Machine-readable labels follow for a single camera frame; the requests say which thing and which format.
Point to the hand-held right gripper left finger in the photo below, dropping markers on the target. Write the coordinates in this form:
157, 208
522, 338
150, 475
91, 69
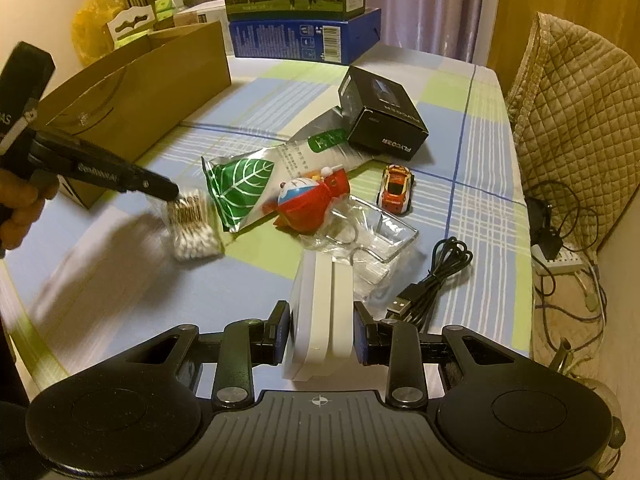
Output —
279, 332

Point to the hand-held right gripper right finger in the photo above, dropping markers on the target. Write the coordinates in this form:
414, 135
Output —
361, 335

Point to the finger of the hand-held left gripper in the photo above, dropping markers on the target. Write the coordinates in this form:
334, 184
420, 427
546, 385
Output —
100, 167

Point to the white rectangular box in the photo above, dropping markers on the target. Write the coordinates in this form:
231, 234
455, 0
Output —
315, 310

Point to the brown cardboard box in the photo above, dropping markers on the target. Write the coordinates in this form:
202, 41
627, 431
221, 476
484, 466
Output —
150, 85

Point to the clear plastic tray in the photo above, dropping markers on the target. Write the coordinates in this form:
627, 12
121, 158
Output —
392, 237

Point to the cotton swab pack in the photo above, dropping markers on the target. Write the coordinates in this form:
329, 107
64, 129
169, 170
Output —
192, 230

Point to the red blue cartoon cat toy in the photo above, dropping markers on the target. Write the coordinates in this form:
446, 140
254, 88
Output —
305, 205

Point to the orange toy car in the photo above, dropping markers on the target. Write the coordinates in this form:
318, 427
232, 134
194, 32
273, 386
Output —
395, 187

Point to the person's left hand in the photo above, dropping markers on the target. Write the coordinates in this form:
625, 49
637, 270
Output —
20, 225

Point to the clear plastic bag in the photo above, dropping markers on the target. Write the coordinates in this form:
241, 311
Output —
370, 275

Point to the yellow plastic bag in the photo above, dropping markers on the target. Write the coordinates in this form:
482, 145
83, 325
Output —
90, 25

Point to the white wooden chair back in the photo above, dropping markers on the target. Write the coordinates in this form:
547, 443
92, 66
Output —
130, 16

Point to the green leaf print packet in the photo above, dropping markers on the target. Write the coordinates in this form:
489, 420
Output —
240, 180

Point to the stack of green tissue packs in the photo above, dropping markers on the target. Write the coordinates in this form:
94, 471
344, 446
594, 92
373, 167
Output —
167, 10

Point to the white cardboard box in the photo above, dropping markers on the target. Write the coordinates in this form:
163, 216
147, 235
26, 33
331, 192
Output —
202, 12

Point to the black power adapter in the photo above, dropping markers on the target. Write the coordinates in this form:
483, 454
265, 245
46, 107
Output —
547, 237

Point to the small black box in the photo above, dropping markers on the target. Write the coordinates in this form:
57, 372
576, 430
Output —
385, 125

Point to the white power strip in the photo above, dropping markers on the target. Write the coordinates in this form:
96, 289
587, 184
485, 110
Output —
565, 262

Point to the blue cardboard box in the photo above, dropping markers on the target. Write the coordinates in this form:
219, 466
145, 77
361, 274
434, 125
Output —
280, 40

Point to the plaid tablecloth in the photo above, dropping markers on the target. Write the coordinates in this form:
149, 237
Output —
450, 110

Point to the chair with quilted cover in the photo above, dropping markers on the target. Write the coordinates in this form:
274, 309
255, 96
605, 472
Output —
575, 110

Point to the pink curtain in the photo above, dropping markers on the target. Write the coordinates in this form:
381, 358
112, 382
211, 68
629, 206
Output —
425, 5

